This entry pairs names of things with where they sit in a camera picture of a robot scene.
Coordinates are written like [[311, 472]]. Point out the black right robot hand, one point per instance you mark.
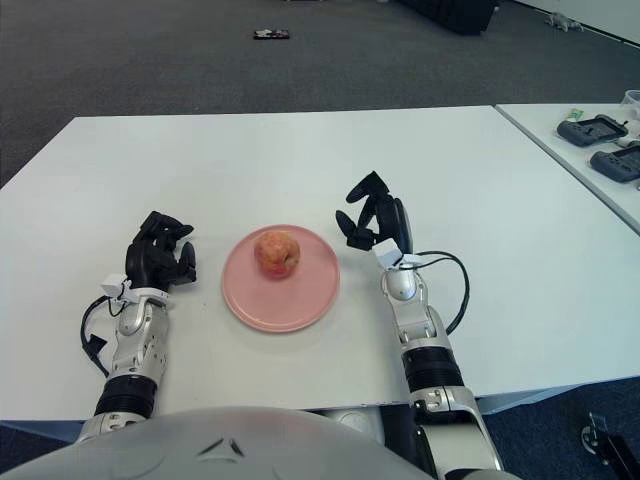
[[392, 220]]

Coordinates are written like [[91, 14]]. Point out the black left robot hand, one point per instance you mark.
[[145, 260]]

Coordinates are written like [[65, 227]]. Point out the red yellow apple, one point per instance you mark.
[[275, 252]]

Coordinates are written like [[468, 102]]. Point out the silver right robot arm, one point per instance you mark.
[[425, 360]]

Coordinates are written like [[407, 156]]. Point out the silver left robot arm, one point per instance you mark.
[[135, 345]]

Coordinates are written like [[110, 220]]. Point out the pink round plate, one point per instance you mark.
[[300, 305]]

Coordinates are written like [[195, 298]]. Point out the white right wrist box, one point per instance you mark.
[[389, 255]]

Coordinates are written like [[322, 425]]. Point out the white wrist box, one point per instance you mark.
[[114, 286], [389, 255]]

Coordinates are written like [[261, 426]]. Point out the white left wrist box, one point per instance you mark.
[[114, 286]]

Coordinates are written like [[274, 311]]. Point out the grey white robot torso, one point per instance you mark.
[[200, 450]]

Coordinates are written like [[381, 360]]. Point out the dark grey handheld controller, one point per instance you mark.
[[580, 134], [617, 164]]

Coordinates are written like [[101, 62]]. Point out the green paper packet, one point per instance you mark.
[[575, 115]]

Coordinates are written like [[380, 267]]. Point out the black furniture block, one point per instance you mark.
[[450, 15]]

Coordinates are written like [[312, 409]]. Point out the small flat black item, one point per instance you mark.
[[271, 34]]

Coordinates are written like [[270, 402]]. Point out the small grey robot dog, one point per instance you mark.
[[562, 22]]

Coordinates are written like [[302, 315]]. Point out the clear plastic cup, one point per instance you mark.
[[632, 105]]

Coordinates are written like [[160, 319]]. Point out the metal caster with black bar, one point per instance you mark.
[[592, 435]]

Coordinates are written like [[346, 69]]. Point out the white table frame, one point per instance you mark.
[[530, 400]]

